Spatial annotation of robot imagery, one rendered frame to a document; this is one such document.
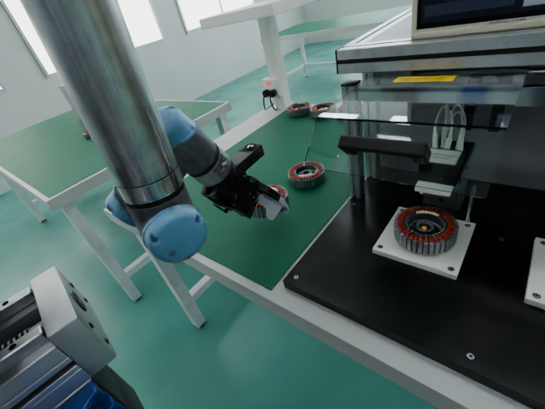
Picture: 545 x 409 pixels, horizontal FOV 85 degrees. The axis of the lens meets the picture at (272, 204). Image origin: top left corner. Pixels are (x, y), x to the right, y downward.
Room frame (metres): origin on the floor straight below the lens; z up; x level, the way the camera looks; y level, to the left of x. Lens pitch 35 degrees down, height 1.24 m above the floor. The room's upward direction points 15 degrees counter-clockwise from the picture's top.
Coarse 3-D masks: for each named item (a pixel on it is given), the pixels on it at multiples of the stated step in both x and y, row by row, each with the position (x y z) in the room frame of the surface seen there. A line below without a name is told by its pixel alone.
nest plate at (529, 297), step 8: (536, 240) 0.33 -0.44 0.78; (544, 240) 0.33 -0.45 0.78; (536, 248) 0.32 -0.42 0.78; (544, 248) 0.31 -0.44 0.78; (536, 256) 0.30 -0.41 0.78; (544, 256) 0.30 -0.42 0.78; (536, 264) 0.29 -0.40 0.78; (544, 264) 0.28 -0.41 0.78; (536, 272) 0.27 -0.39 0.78; (544, 272) 0.27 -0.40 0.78; (528, 280) 0.27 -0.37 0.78; (536, 280) 0.26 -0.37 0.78; (544, 280) 0.26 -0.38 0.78; (528, 288) 0.25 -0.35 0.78; (536, 288) 0.25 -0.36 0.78; (544, 288) 0.24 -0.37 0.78; (528, 296) 0.24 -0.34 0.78; (536, 296) 0.24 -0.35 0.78; (544, 296) 0.23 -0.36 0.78; (536, 304) 0.23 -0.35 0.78; (544, 304) 0.22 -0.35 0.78
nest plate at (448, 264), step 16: (400, 208) 0.51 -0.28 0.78; (464, 224) 0.41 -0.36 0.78; (384, 240) 0.43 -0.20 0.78; (464, 240) 0.37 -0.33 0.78; (384, 256) 0.40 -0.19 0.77; (400, 256) 0.38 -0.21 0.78; (416, 256) 0.37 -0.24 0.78; (432, 256) 0.36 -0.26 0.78; (448, 256) 0.35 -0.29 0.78; (464, 256) 0.34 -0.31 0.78; (432, 272) 0.33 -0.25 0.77; (448, 272) 0.32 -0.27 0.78
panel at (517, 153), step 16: (528, 80) 0.51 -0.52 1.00; (544, 80) 0.50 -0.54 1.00; (528, 112) 0.51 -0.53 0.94; (544, 112) 0.49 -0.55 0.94; (512, 128) 0.52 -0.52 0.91; (528, 128) 0.50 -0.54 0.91; (544, 128) 0.48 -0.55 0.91; (512, 144) 0.51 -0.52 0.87; (528, 144) 0.49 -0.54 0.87; (544, 144) 0.48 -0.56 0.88; (512, 160) 0.51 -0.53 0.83; (528, 160) 0.49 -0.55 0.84; (544, 160) 0.47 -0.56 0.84; (496, 176) 0.52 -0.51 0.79; (512, 176) 0.50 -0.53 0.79; (528, 176) 0.48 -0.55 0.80; (544, 176) 0.46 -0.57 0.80
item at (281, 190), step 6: (270, 186) 0.65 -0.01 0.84; (276, 186) 0.64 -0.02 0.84; (258, 192) 0.64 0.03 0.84; (282, 192) 0.61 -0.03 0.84; (288, 198) 0.60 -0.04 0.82; (258, 204) 0.58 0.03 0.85; (288, 204) 0.59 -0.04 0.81; (258, 210) 0.57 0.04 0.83; (264, 210) 0.56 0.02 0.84; (282, 210) 0.57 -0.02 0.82; (252, 216) 0.58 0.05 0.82; (258, 216) 0.57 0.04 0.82; (264, 216) 0.56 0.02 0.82
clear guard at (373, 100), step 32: (352, 96) 0.50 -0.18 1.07; (384, 96) 0.46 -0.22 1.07; (416, 96) 0.43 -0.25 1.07; (448, 96) 0.39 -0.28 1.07; (480, 96) 0.37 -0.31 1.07; (512, 96) 0.34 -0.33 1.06; (320, 128) 0.43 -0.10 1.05; (352, 128) 0.40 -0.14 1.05; (384, 128) 0.36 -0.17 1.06; (416, 128) 0.34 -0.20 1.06; (448, 128) 0.31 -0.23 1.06; (480, 128) 0.29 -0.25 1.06; (320, 160) 0.40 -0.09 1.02; (352, 160) 0.36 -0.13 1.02; (384, 160) 0.33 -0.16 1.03; (448, 160) 0.29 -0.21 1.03; (480, 160) 0.27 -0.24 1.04; (480, 192) 0.24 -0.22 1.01
